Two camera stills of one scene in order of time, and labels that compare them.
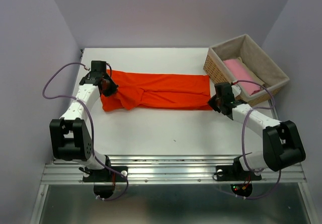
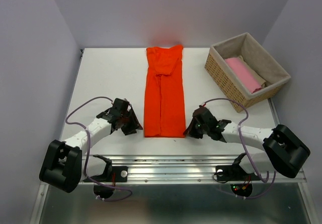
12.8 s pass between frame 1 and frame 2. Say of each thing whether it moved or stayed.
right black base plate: stayed
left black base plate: stayed
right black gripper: moved
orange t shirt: moved
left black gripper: moved
